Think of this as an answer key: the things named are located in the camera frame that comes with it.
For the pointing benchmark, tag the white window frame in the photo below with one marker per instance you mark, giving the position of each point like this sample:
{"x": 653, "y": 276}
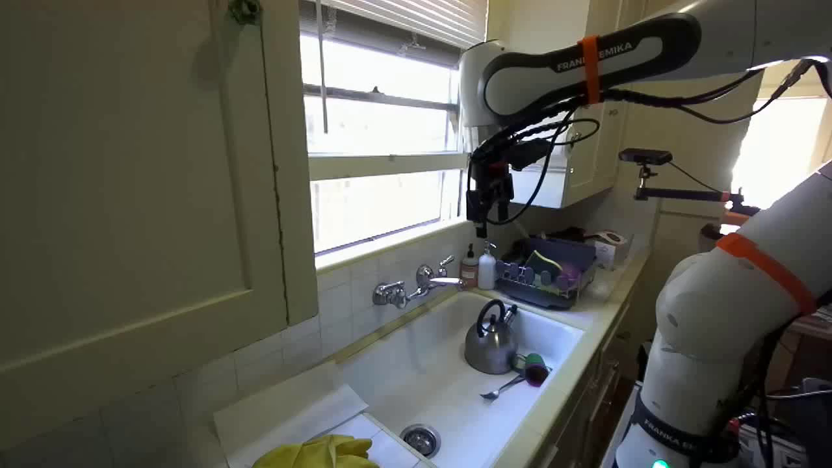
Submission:
{"x": 380, "y": 162}

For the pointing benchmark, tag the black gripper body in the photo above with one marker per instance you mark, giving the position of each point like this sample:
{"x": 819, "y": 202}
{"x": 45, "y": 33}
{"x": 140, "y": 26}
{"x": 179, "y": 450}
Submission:
{"x": 488, "y": 177}

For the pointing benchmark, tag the dark soap pump bottle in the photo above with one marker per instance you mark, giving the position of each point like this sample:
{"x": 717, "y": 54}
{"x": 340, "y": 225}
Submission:
{"x": 468, "y": 272}

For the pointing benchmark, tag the metal fork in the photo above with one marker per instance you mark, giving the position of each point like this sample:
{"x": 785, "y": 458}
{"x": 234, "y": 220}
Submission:
{"x": 503, "y": 388}

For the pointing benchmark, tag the chrome sink faucet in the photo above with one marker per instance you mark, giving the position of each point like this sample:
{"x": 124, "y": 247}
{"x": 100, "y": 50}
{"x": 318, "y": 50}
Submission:
{"x": 388, "y": 293}

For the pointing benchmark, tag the metal sink drain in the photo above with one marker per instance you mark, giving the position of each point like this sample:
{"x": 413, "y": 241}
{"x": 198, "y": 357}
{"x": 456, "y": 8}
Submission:
{"x": 418, "y": 440}

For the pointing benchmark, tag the white soap pump bottle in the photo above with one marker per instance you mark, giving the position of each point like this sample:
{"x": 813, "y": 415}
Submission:
{"x": 487, "y": 275}

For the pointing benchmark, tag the white window blind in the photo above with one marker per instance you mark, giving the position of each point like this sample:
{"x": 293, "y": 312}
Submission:
{"x": 416, "y": 17}

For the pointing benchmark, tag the white container on counter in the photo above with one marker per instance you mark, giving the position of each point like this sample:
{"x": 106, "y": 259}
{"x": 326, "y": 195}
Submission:
{"x": 609, "y": 247}

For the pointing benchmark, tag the black camera on stand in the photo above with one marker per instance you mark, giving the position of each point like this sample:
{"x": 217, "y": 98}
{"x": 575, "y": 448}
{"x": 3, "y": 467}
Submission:
{"x": 644, "y": 158}

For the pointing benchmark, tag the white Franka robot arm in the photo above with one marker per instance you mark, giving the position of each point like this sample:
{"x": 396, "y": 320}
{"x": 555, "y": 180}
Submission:
{"x": 737, "y": 302}

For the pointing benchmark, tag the white sink basin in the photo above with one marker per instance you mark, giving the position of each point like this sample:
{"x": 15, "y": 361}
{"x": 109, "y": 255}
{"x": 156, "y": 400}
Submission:
{"x": 432, "y": 366}

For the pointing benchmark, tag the cream wall cabinet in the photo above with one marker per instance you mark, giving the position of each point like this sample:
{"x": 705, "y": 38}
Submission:
{"x": 130, "y": 192}

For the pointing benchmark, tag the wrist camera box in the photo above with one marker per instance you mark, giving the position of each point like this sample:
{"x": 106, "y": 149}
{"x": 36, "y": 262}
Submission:
{"x": 531, "y": 155}

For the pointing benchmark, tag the green cup with purple rim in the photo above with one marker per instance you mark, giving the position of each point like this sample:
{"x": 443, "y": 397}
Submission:
{"x": 536, "y": 368}

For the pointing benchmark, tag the white upper cabinet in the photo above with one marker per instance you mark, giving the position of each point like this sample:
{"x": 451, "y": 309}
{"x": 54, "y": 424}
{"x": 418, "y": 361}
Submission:
{"x": 587, "y": 158}

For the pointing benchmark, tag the yellow rubber gloves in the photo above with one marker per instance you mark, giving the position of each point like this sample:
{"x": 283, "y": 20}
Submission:
{"x": 314, "y": 454}

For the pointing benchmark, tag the chrome faucet spout and body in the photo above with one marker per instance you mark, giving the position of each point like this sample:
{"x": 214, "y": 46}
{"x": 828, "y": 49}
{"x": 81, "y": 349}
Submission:
{"x": 443, "y": 281}

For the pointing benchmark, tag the dish drying rack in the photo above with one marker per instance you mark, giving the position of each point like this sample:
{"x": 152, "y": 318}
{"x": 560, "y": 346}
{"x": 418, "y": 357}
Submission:
{"x": 546, "y": 281}

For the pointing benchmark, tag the round cabinet knob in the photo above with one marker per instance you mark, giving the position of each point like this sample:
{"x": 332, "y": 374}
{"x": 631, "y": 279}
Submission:
{"x": 245, "y": 12}

